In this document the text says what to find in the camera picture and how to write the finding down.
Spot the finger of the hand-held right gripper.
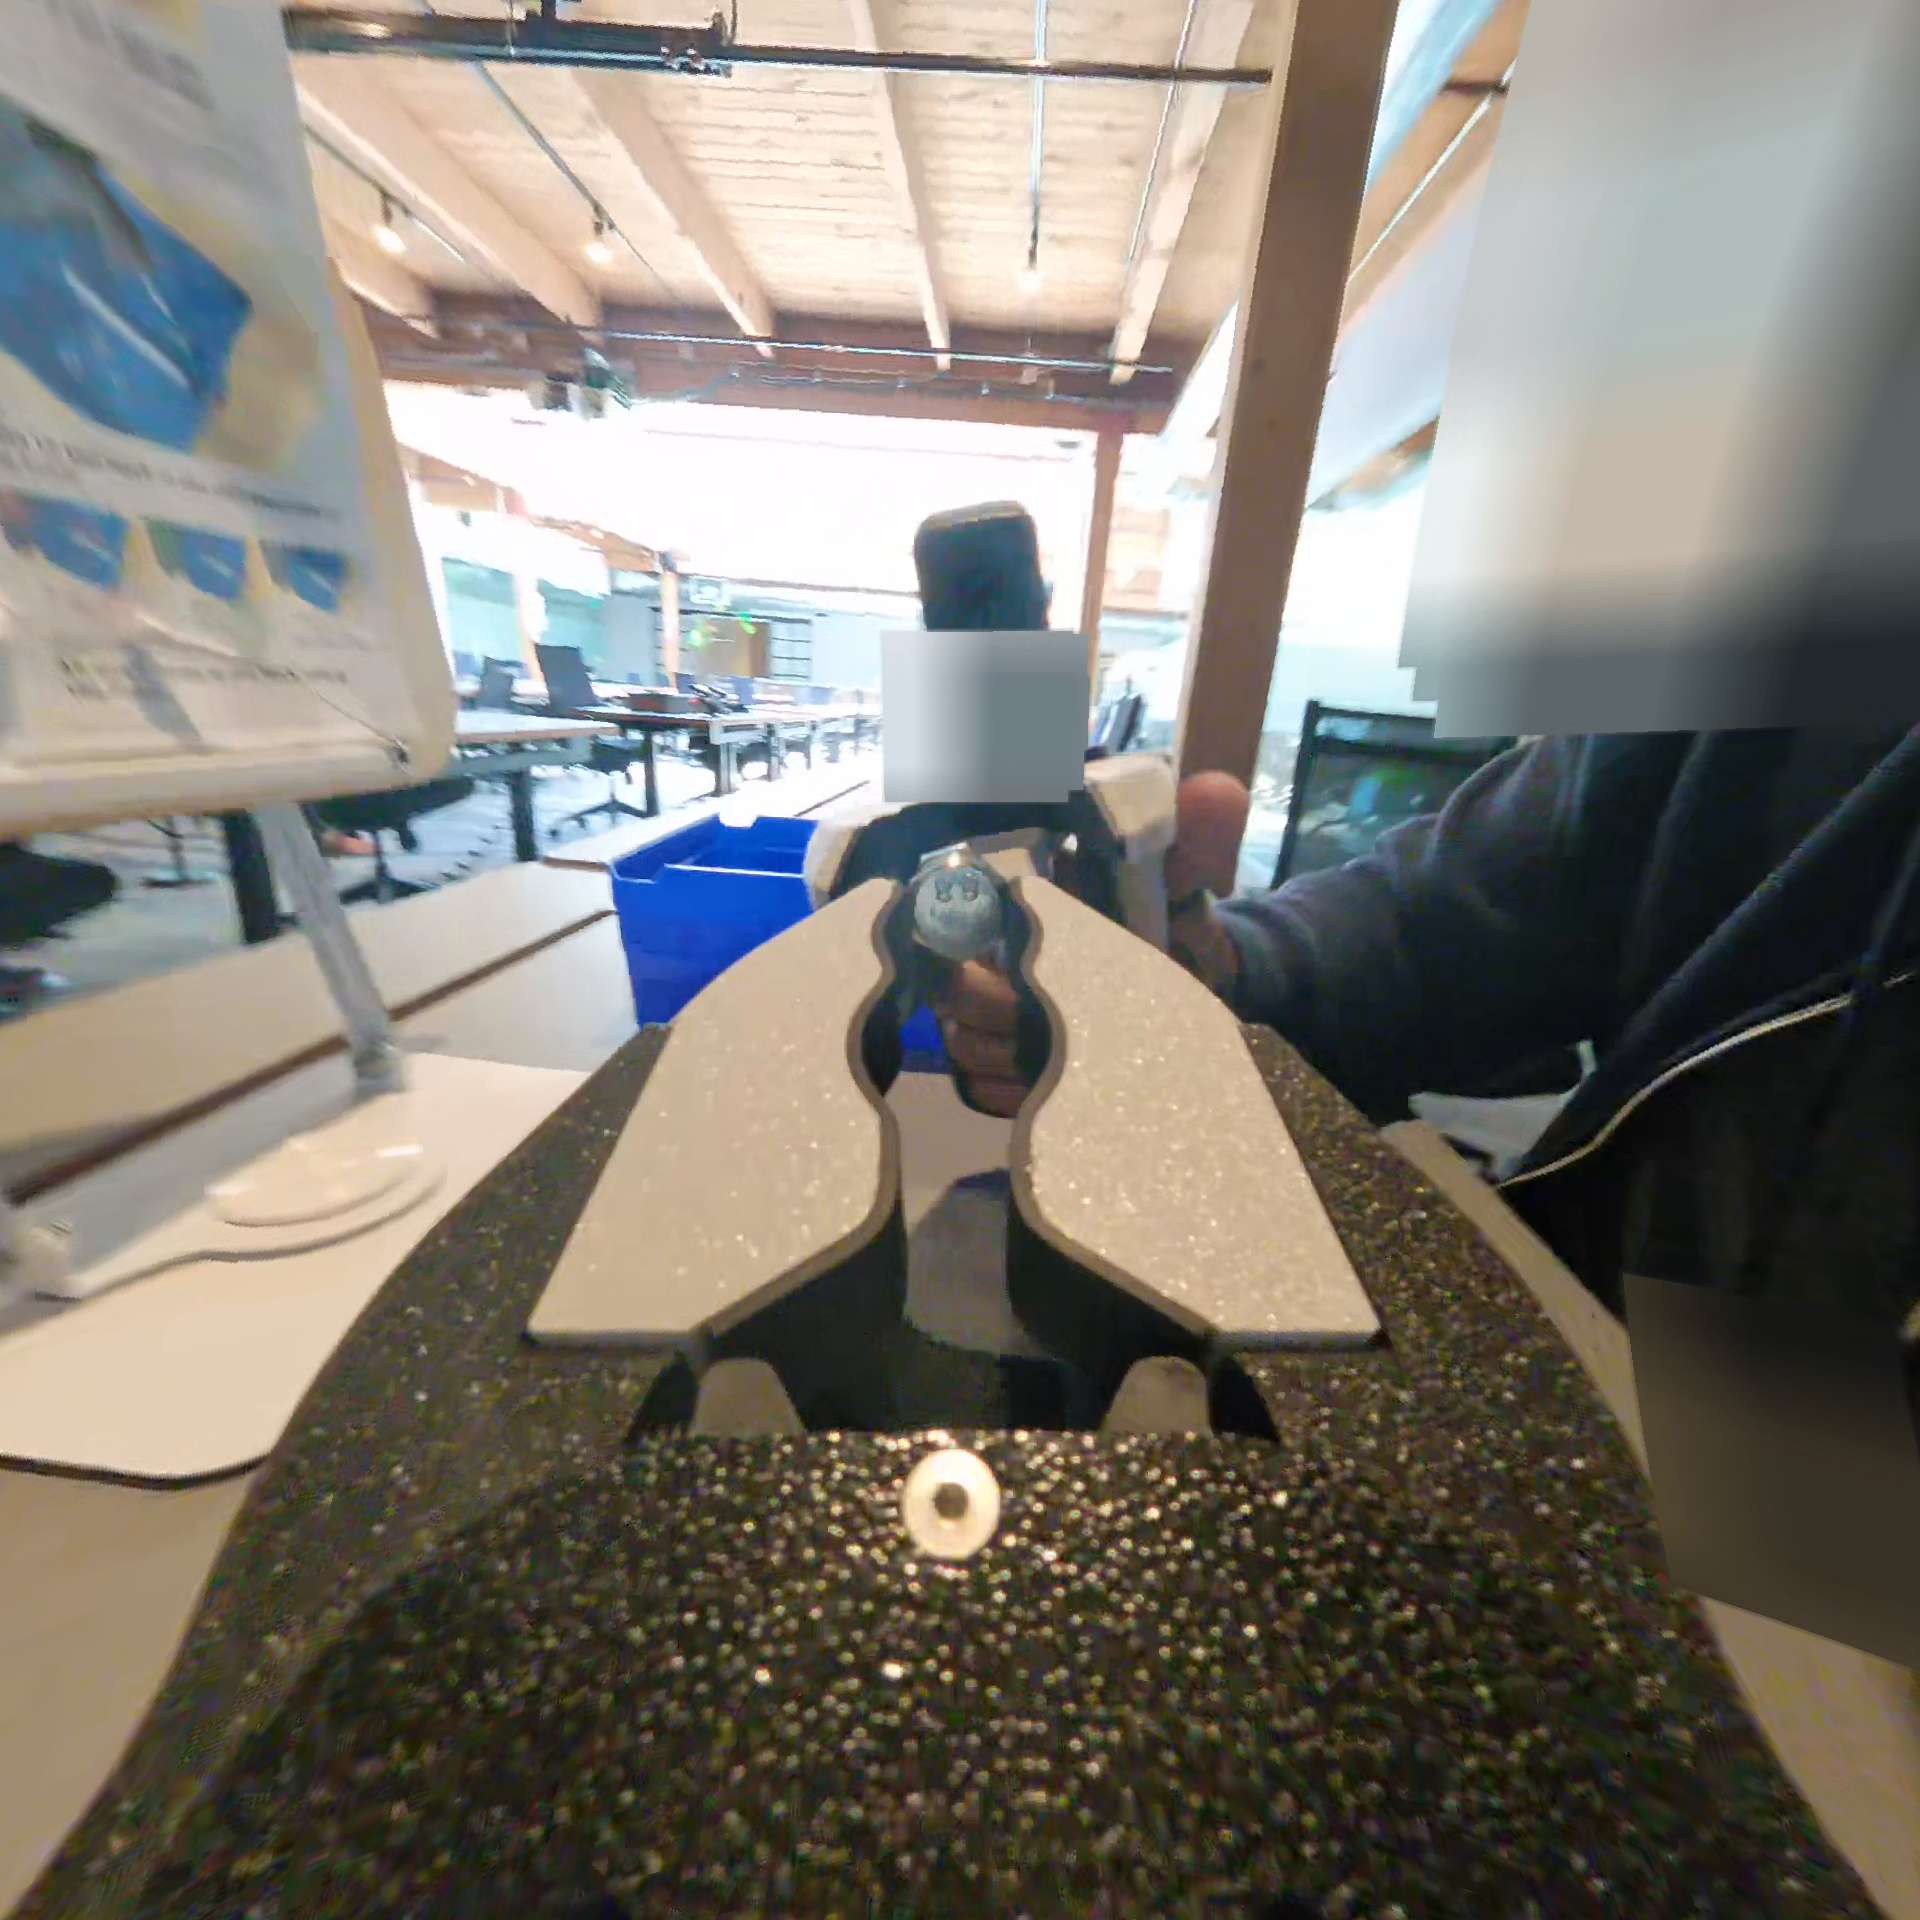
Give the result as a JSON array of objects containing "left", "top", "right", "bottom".
[
  {"left": 800, "top": 813, "right": 890, "bottom": 917},
  {"left": 1077, "top": 750, "right": 1183, "bottom": 951}
]

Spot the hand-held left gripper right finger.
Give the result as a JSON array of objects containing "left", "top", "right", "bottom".
[{"left": 1005, "top": 876, "right": 1384, "bottom": 1347}]

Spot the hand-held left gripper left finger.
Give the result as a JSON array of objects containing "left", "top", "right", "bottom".
[{"left": 525, "top": 876, "right": 905, "bottom": 1345}]

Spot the steel bolt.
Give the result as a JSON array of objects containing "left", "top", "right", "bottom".
[{"left": 909, "top": 847, "right": 1009, "bottom": 963}]

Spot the blue plastic bin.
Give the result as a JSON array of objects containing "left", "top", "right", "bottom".
[{"left": 610, "top": 812, "right": 965, "bottom": 1077}]

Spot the person's right forearm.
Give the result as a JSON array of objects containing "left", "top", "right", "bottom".
[{"left": 1216, "top": 732, "right": 1706, "bottom": 1129}]

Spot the person's right hand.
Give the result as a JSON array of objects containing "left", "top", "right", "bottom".
[{"left": 941, "top": 766, "right": 1253, "bottom": 1114}]

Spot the black office chair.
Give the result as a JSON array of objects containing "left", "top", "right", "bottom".
[{"left": 534, "top": 643, "right": 650, "bottom": 836}]

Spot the office desk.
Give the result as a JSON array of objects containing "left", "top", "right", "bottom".
[{"left": 448, "top": 711, "right": 618, "bottom": 867}]

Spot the wooden document stand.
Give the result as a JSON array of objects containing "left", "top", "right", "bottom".
[{"left": 0, "top": 285, "right": 593, "bottom": 1489}]

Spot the person's dark zip jacket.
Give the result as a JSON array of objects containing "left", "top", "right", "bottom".
[{"left": 1499, "top": 732, "right": 1920, "bottom": 1328}]

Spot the printed instruction sheet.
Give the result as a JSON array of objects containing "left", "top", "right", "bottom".
[{"left": 0, "top": 0, "right": 380, "bottom": 757}]

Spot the black wall screen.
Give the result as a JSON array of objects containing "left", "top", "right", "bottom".
[{"left": 1271, "top": 699, "right": 1514, "bottom": 889}]

